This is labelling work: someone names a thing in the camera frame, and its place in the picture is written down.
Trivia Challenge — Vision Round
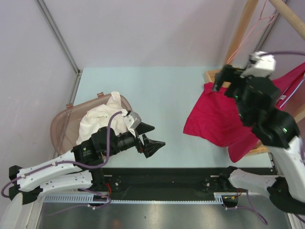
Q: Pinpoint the white cable duct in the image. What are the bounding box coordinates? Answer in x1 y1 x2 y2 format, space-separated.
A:
43 192 224 205

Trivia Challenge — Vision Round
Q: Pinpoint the red t shirt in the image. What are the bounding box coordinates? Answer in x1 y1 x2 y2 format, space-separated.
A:
183 64 305 162

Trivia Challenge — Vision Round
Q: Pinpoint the pink wire hanger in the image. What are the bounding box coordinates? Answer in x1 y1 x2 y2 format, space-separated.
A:
224 0 276 64

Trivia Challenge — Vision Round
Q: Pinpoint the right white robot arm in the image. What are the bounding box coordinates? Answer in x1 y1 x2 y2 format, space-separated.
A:
213 64 305 215

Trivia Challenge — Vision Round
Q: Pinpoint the brown translucent plastic basket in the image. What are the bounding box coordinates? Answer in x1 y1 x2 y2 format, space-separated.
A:
50 93 132 155

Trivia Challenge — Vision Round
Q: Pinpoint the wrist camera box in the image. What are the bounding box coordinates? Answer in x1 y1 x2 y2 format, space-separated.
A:
122 110 142 136
240 51 276 78

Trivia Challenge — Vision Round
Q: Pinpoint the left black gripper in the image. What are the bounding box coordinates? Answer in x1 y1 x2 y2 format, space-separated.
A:
104 122 165 157

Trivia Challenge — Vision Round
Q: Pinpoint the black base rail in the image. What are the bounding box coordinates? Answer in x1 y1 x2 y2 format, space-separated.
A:
90 168 241 200

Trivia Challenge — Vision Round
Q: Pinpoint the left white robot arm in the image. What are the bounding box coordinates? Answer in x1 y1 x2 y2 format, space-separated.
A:
1 123 165 205

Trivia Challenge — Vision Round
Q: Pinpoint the blue wire hanger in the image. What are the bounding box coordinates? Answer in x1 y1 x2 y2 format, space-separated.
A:
280 75 305 108

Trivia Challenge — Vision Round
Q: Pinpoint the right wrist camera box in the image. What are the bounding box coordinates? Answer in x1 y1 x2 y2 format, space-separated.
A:
240 51 276 78

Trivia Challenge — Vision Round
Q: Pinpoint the white t shirt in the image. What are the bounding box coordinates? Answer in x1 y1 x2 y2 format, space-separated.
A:
76 92 123 145

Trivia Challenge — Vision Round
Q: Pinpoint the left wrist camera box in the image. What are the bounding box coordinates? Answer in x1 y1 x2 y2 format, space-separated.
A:
122 110 142 136

